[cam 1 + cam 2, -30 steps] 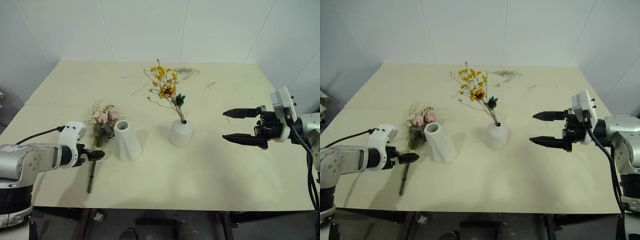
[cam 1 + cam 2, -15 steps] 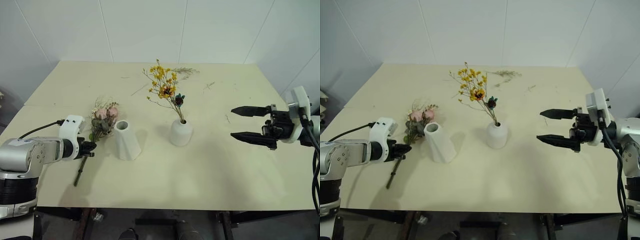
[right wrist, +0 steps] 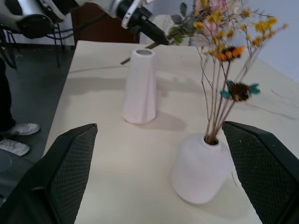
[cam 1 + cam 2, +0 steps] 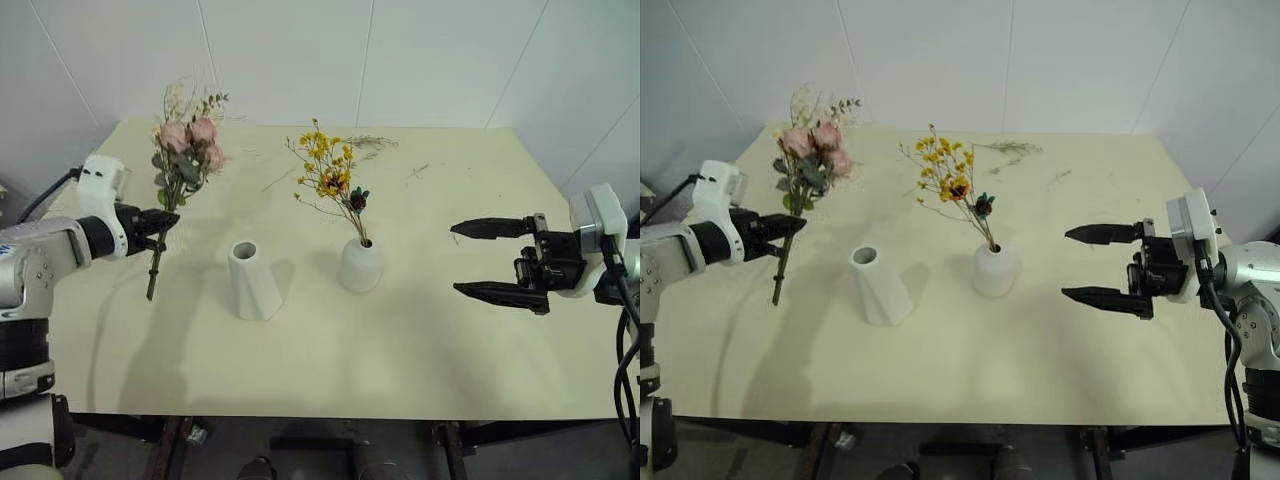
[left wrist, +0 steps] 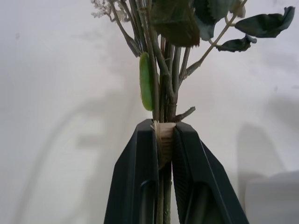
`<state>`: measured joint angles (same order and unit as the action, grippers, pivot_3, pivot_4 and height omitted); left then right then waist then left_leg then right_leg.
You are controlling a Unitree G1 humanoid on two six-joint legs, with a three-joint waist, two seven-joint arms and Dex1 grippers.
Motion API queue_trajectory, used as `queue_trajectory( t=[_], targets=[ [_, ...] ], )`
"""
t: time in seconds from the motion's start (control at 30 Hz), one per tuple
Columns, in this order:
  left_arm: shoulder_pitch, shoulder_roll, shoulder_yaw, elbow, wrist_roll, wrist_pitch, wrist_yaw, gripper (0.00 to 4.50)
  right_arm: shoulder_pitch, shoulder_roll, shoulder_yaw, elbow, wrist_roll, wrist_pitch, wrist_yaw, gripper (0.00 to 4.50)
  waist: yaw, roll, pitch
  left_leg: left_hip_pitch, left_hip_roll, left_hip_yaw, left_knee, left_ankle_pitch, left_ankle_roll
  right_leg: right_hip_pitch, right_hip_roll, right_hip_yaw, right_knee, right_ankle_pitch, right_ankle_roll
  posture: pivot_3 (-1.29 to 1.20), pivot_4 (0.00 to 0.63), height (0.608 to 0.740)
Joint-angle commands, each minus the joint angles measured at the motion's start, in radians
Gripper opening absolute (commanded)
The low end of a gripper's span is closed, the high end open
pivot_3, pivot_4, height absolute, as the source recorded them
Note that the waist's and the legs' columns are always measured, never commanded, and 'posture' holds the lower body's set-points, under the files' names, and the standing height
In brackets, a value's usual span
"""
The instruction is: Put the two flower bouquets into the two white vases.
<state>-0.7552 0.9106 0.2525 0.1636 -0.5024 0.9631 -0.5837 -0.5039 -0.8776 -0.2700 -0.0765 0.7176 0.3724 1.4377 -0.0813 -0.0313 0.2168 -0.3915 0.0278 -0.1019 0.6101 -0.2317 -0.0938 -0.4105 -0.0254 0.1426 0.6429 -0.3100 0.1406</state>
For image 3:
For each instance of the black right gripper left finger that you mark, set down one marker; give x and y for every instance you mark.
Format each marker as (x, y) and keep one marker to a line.
(58, 177)

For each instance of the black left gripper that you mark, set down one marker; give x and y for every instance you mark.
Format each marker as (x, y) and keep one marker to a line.
(140, 17)

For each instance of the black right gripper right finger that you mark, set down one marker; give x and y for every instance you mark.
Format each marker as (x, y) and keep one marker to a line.
(266, 172)

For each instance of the pink green flower bouquet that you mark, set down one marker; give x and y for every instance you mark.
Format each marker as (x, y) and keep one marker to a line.
(180, 32)

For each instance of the yellow orange dried flower bouquet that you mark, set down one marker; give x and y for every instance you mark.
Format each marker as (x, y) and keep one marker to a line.
(223, 54)

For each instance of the grey round base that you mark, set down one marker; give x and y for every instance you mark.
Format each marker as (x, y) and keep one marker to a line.
(11, 172)

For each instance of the brown wooden cabinet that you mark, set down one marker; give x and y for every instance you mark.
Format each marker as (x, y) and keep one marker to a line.
(102, 30)

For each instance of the white sneaker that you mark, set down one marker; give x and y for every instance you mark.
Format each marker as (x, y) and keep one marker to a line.
(14, 146)
(23, 128)

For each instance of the tall white ribbed vase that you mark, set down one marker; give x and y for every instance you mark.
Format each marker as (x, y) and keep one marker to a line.
(139, 88)

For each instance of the short round white vase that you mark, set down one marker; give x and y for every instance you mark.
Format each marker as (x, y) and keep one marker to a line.
(198, 170)

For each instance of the loose dry twig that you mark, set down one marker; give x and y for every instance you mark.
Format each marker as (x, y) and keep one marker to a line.
(283, 105)

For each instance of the person's black trouser leg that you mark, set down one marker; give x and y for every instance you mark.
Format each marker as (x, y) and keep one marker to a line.
(5, 98)

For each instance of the silver black robot body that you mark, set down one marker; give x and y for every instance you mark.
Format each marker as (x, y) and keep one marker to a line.
(35, 18)

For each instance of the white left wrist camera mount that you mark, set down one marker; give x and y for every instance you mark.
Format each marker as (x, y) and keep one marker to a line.
(129, 14)

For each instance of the black metal chair frame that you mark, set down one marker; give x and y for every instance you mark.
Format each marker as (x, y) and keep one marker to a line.
(57, 39)

